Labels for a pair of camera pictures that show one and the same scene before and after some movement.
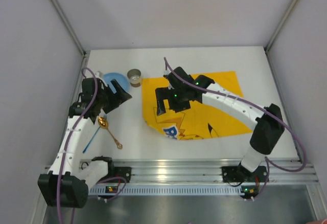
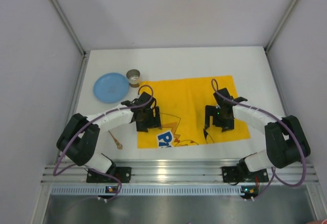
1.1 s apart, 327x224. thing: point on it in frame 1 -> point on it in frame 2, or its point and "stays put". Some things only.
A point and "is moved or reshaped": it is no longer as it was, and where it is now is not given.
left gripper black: (110, 99) -> (147, 124)
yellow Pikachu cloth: (202, 119) is moved or reshaped
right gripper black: (165, 94) -> (220, 121)
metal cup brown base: (134, 75) stays put
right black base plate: (242, 174) stays put
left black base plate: (123, 172) stays put
